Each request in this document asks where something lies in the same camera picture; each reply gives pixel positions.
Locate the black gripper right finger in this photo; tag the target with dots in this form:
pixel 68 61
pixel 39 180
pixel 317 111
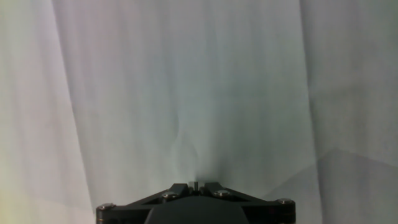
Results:
pixel 267 208

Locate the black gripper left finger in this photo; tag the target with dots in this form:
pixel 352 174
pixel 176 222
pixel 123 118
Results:
pixel 130 208

